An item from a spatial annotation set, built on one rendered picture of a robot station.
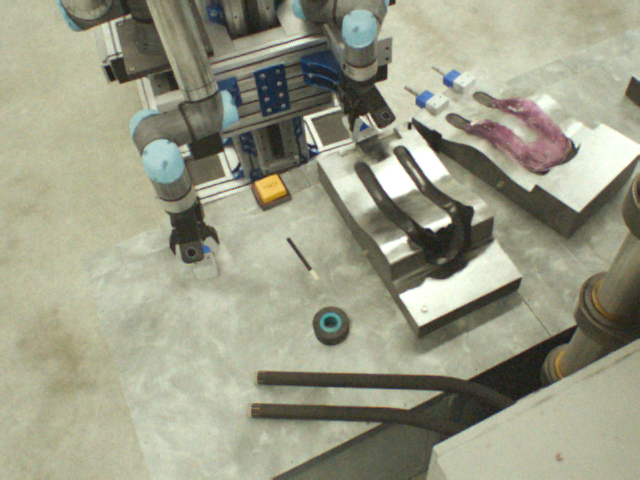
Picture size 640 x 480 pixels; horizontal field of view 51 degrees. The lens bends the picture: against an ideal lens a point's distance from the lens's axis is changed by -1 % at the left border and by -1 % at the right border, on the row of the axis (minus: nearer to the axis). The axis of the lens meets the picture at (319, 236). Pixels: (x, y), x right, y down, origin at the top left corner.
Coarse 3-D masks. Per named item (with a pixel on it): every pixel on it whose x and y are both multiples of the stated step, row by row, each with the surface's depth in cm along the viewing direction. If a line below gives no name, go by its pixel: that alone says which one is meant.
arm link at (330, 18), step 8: (296, 0) 158; (304, 0) 156; (312, 0) 155; (320, 0) 155; (328, 0) 156; (336, 0) 156; (296, 8) 159; (304, 8) 158; (312, 8) 157; (320, 8) 157; (328, 8) 157; (296, 16) 161; (304, 16) 160; (312, 16) 159; (320, 16) 158; (328, 16) 158
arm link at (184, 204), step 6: (192, 186) 139; (192, 192) 139; (156, 198) 140; (186, 198) 138; (192, 198) 140; (162, 204) 139; (168, 204) 138; (174, 204) 137; (180, 204) 138; (186, 204) 139; (192, 204) 140; (168, 210) 140; (174, 210) 139; (180, 210) 139
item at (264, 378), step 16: (256, 384) 144; (272, 384) 142; (288, 384) 141; (304, 384) 139; (320, 384) 138; (336, 384) 137; (352, 384) 136; (368, 384) 135; (384, 384) 133; (400, 384) 132; (416, 384) 131
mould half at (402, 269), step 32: (320, 160) 167; (352, 160) 166; (384, 160) 165; (352, 192) 161; (416, 192) 160; (448, 192) 157; (352, 224) 161; (384, 224) 152; (480, 224) 149; (384, 256) 146; (416, 256) 146; (480, 256) 151; (416, 288) 148; (448, 288) 148; (480, 288) 147; (512, 288) 151; (416, 320) 144; (448, 320) 148
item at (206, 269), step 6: (204, 246) 161; (204, 252) 160; (210, 252) 158; (204, 258) 158; (210, 258) 157; (192, 264) 157; (198, 264) 157; (204, 264) 157; (210, 264) 157; (198, 270) 157; (204, 270) 158; (210, 270) 158; (216, 270) 160; (198, 276) 159; (204, 276) 160; (210, 276) 160; (216, 276) 161
